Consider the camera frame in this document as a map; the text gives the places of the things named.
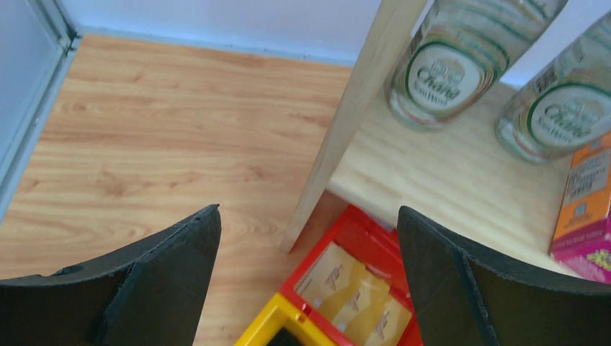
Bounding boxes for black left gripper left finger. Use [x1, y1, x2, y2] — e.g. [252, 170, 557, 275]
[1, 205, 221, 345]

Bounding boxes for wooden shelf unit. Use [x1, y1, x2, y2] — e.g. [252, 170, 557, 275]
[280, 1, 570, 274]

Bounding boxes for pink orange juice carton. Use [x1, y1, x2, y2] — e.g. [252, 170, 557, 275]
[549, 133, 610, 283]

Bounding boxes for yellow plastic bin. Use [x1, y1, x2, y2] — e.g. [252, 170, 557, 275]
[235, 293, 335, 345]

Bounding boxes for gold sachets in bin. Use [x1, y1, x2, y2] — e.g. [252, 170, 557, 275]
[295, 242, 412, 345]

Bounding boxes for right glass water bottle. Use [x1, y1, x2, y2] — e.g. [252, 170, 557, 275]
[496, 13, 610, 163]

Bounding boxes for red plastic bin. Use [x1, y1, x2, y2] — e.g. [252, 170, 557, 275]
[280, 205, 423, 345]

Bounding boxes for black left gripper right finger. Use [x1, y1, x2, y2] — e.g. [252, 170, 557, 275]
[397, 206, 610, 345]

